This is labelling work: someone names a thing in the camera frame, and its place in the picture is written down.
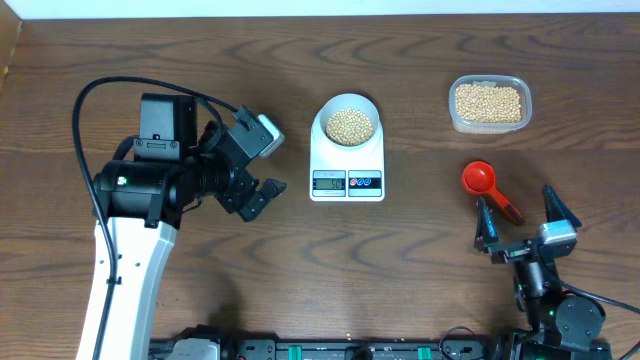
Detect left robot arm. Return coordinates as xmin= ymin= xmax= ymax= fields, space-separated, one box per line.
xmin=77 ymin=93 xmax=286 ymax=359

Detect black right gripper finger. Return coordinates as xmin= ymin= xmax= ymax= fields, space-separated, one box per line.
xmin=542 ymin=184 xmax=582 ymax=228
xmin=474 ymin=197 xmax=499 ymax=251

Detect grey-green plastic bowl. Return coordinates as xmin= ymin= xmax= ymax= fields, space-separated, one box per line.
xmin=311 ymin=93 xmax=383 ymax=152

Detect red plastic scoop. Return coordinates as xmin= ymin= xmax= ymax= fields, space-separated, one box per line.
xmin=461 ymin=161 xmax=525 ymax=225

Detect white digital kitchen scale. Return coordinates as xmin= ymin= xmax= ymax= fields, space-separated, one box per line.
xmin=309 ymin=130 xmax=385 ymax=202

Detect clear plastic container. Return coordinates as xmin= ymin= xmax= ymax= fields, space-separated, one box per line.
xmin=449 ymin=75 xmax=533 ymax=135

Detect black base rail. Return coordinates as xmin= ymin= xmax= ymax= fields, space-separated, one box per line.
xmin=146 ymin=325 xmax=612 ymax=360

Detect soybeans in bowl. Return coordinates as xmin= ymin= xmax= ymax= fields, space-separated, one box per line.
xmin=325 ymin=108 xmax=374 ymax=146

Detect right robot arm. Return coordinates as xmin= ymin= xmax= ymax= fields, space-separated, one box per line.
xmin=475 ymin=184 xmax=612 ymax=360

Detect black left camera cable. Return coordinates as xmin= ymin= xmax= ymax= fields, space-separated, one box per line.
xmin=71 ymin=75 xmax=241 ymax=360

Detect pile of soybeans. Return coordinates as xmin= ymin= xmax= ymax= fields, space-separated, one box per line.
xmin=454 ymin=84 xmax=521 ymax=123

